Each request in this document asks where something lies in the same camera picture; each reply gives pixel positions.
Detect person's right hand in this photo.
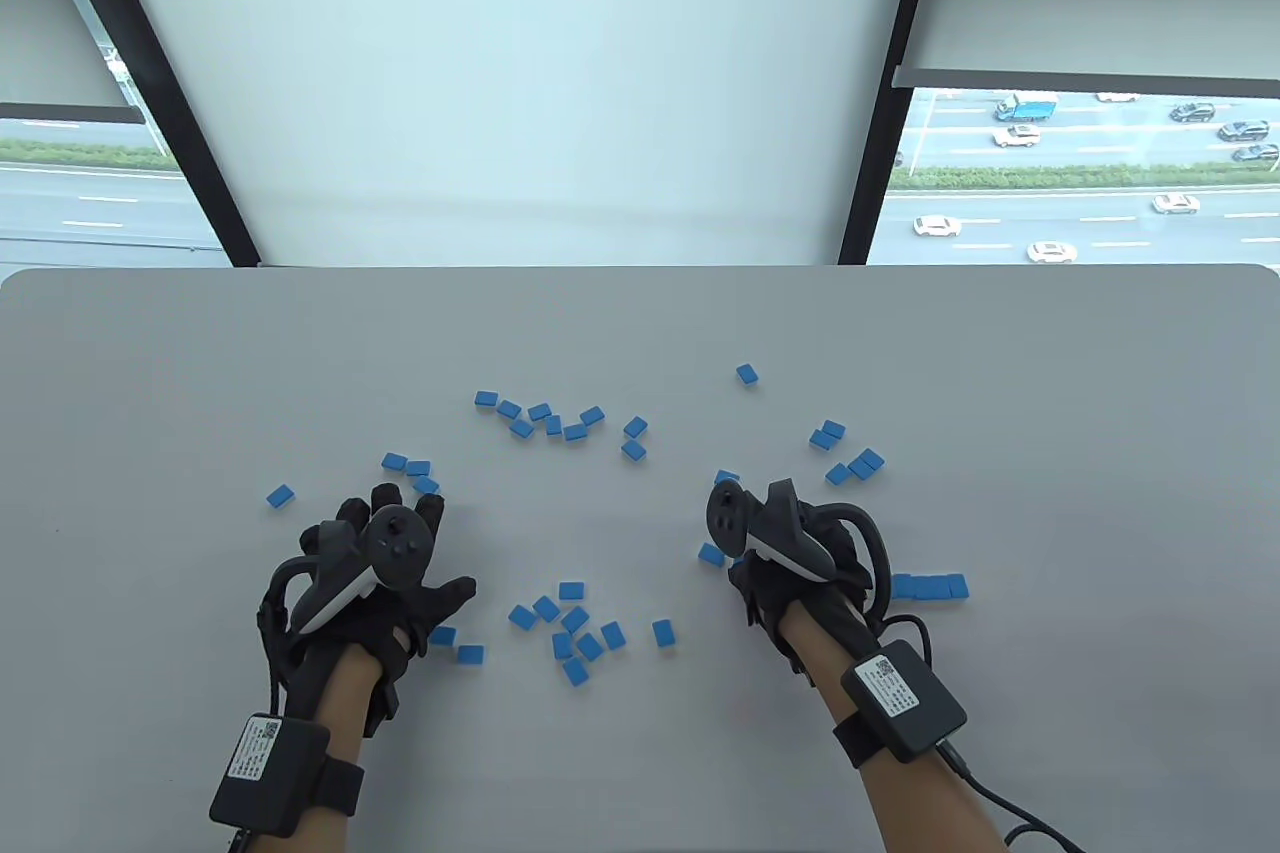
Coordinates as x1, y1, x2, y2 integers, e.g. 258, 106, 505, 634
727, 513, 889, 686

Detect person's left hand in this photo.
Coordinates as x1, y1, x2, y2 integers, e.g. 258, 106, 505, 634
258, 483, 478, 739

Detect blue mahjong tiles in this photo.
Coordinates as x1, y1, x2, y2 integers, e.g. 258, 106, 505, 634
266, 363, 887, 687

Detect person's left forearm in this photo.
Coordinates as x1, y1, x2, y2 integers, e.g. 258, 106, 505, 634
245, 643, 389, 853

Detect person's right forearm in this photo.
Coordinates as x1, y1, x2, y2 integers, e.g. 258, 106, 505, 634
778, 605, 1016, 853

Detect black white handheld controller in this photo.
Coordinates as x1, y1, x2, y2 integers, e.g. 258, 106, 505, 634
288, 505, 427, 636
706, 478, 891, 614

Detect wide white roller blind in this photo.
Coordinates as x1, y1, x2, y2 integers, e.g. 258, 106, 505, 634
88, 0, 921, 266

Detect black window frame pillar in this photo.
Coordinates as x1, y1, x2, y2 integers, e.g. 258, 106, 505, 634
40, 0, 263, 269
838, 0, 949, 266

